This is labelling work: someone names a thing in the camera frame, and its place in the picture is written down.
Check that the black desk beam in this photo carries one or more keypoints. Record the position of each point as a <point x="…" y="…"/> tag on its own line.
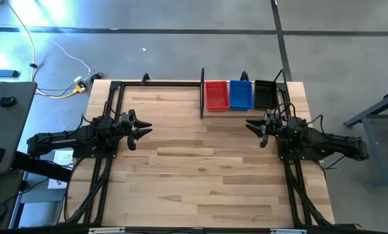
<point x="41" y="166"/>

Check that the white box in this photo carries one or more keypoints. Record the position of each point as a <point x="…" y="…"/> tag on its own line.
<point x="62" y="159"/>

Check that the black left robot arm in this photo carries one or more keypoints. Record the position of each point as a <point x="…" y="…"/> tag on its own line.
<point x="60" y="141"/>

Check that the blue plastic basket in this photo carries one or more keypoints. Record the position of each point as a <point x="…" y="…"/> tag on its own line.
<point x="241" y="95"/>

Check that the white bracket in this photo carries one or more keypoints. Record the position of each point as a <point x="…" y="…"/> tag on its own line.
<point x="288" y="231"/>
<point x="106" y="230"/>

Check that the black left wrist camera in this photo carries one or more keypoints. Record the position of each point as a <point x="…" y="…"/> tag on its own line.
<point x="127" y="116"/>

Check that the black aluminium rig frame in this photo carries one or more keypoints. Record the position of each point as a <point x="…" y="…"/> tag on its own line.
<point x="161" y="84"/>

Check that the black plastic basket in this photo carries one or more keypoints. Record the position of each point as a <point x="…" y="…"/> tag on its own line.
<point x="266" y="95"/>

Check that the black metal shelf frame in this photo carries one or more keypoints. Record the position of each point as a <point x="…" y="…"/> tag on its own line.
<point x="202" y="94"/>

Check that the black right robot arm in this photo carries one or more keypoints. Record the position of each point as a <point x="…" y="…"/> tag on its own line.
<point x="327" y="141"/>

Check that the grey metal cart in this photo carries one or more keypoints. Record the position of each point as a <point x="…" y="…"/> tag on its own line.
<point x="380" y="146"/>

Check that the red plastic basket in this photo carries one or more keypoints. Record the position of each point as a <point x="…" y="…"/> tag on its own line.
<point x="217" y="96"/>

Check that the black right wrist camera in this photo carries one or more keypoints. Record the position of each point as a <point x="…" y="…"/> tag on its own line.
<point x="273" y="121"/>

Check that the black flat bar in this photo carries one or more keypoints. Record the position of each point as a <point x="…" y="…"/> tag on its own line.
<point x="2" y="73"/>

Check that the white power strip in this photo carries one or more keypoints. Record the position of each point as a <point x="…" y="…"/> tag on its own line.
<point x="80" y="83"/>

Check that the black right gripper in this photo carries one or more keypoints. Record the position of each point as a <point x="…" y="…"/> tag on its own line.
<point x="271" y="130"/>

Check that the black table clamp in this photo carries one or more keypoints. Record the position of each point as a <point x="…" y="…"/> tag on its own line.
<point x="145" y="77"/>
<point x="244" y="75"/>

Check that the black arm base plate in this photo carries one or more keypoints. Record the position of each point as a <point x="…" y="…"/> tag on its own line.
<point x="297" y="155"/>
<point x="96" y="152"/>

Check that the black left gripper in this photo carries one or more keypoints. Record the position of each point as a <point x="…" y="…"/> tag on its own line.
<point x="126" y="130"/>

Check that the black computer mouse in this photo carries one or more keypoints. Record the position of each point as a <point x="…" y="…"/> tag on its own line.
<point x="7" y="101"/>

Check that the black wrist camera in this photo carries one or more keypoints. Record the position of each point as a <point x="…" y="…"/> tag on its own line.
<point x="273" y="121"/>
<point x="127" y="116"/>

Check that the black power plug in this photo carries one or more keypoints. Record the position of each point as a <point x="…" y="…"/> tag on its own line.
<point x="97" y="76"/>

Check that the grey desk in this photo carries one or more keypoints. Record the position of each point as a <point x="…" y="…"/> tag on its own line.
<point x="8" y="130"/>

